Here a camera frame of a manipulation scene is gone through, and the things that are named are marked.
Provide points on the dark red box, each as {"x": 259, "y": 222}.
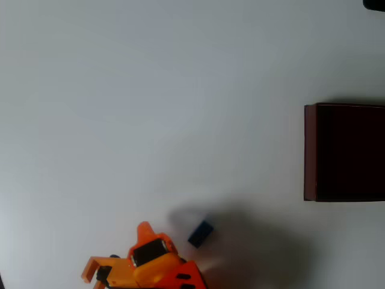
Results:
{"x": 346, "y": 153}

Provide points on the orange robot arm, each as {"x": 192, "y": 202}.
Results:
{"x": 188, "y": 277}

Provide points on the orange gripper black servo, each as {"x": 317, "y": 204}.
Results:
{"x": 149, "y": 252}

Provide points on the small blue block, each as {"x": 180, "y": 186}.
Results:
{"x": 201, "y": 234}

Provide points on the orange camera mount bracket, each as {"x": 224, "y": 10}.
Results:
{"x": 91, "y": 266}

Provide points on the black object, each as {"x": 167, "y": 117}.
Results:
{"x": 374, "y": 4}

